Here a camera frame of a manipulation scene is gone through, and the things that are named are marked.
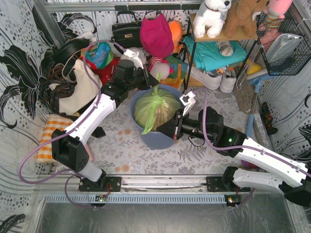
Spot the blue-grey trash bin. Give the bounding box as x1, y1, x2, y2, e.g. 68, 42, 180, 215
130, 84, 184, 150

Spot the green trash bag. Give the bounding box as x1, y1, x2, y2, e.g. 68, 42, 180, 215
134, 85, 181, 135

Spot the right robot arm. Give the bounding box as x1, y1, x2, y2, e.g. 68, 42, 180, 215
157, 107, 311, 206

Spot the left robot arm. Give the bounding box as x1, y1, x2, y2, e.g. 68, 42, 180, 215
52, 58, 159, 192

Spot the magenta cloth bag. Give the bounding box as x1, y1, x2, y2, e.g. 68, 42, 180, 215
140, 13, 174, 59

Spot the cream canvas tote bag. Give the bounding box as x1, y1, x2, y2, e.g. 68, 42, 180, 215
49, 59, 102, 116

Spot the crumpled brown paper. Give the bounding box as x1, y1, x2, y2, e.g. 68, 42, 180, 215
152, 103, 181, 131

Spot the pink white plush doll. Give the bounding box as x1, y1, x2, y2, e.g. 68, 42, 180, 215
149, 56, 173, 81

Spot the white fluffy plush lamb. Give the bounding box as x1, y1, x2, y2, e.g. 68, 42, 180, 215
121, 47, 146, 64

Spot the rainbow striped cloth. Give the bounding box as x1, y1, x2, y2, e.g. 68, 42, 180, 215
160, 55, 189, 89

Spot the red cloth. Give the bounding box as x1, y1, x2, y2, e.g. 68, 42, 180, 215
86, 57, 120, 84

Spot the black leather handbag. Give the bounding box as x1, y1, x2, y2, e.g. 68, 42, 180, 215
111, 11, 143, 49

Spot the colourful printed cloth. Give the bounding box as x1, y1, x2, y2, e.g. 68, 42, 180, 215
86, 42, 114, 70

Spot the orange plush toy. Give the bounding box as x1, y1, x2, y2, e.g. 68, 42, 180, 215
168, 20, 182, 53

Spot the teal folded cloth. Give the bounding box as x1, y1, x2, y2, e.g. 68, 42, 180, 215
193, 41, 247, 71

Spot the white sneaker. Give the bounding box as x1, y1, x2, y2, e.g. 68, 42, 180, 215
219, 69, 237, 93

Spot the grey small plush ball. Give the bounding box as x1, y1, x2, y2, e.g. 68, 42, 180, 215
217, 41, 233, 56

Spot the pink glasses case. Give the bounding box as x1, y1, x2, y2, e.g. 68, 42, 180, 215
85, 144, 94, 162

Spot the white plush dog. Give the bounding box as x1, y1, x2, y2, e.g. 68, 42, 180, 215
193, 0, 232, 38

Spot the black hat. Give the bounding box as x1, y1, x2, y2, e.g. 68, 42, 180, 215
52, 38, 90, 64

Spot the orange checked towel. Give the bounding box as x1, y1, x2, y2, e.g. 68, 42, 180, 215
35, 115, 75, 164

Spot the brown teddy bear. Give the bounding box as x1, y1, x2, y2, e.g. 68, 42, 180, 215
224, 0, 270, 38

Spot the silver foil pouch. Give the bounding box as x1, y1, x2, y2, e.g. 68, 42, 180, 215
266, 33, 303, 63

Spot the pink plush toy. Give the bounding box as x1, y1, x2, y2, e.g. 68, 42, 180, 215
263, 0, 293, 29

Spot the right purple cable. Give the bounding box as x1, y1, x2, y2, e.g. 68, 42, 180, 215
193, 88, 311, 179

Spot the purple cable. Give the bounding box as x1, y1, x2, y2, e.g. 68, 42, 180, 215
18, 40, 127, 209
193, 88, 311, 179

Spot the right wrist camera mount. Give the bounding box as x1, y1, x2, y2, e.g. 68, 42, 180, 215
179, 91, 196, 116

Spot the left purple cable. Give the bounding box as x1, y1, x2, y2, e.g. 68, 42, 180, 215
18, 40, 127, 209

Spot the metal mounting rail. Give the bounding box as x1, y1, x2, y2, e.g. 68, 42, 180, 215
35, 174, 251, 208

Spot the black wire basket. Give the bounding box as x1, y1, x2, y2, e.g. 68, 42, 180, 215
257, 12, 311, 76

